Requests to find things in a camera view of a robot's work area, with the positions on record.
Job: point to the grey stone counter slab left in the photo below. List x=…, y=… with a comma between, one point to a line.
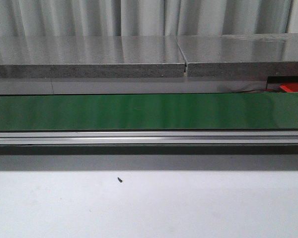
x=90, y=57

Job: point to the grey stone counter slab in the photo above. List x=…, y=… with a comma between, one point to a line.
x=90, y=57
x=240, y=55

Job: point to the green conveyor belt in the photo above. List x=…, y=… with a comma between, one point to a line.
x=149, y=111

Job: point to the grey stone counter slab right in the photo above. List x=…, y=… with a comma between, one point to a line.
x=240, y=55

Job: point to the red plastic tray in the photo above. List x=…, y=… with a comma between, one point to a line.
x=289, y=87

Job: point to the white pleated curtain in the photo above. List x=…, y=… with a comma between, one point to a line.
x=146, y=17

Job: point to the aluminium conveyor frame rail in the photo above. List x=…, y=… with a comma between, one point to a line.
x=157, y=150

